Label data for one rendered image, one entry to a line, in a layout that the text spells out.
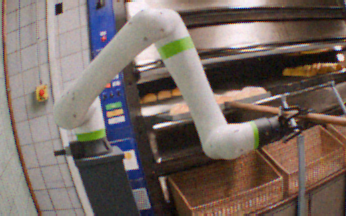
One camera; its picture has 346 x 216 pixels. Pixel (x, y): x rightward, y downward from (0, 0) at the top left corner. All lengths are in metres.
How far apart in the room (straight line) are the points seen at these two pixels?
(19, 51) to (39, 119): 0.48
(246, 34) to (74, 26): 1.06
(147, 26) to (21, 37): 1.54
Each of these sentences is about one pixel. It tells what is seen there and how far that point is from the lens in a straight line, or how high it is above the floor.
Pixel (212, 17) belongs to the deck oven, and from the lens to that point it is 3.16.
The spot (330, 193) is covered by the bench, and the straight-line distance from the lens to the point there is 3.04.
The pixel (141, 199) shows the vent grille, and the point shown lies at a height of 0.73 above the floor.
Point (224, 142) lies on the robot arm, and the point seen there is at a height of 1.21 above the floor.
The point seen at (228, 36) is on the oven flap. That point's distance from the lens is 3.17.
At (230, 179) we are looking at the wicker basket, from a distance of 3.14.
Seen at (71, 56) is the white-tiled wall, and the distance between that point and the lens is 2.99.
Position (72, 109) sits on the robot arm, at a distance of 1.74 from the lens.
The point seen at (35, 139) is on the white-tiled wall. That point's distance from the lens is 3.01.
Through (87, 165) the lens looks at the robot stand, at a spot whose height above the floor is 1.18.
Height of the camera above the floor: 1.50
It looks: 6 degrees down
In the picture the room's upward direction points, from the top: 12 degrees counter-clockwise
